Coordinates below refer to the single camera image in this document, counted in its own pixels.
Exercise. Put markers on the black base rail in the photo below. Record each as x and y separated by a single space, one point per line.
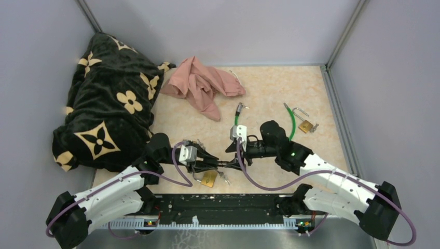
224 209

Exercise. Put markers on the brass padlock on cable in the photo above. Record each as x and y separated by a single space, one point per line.
306 126

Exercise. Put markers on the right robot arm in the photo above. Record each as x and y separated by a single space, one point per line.
374 207

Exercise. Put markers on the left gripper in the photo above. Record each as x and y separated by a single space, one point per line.
196 166

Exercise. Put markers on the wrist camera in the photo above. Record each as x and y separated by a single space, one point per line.
239 131
188 154

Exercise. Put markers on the aluminium frame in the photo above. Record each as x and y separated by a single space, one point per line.
143 224

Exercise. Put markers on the green cable lock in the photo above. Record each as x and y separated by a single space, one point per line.
240 106

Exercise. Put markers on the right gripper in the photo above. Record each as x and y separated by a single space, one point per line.
235 164

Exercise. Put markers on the black floral blanket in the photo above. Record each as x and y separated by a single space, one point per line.
109 107

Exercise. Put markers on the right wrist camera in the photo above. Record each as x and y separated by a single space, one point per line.
239 131

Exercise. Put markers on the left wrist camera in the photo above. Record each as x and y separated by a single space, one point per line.
188 154

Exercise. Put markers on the pink cloth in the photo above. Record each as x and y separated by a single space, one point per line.
199 84

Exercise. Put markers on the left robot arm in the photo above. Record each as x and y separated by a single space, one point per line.
73 217

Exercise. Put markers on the brass padlock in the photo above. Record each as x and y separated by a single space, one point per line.
197 144
306 126
209 178

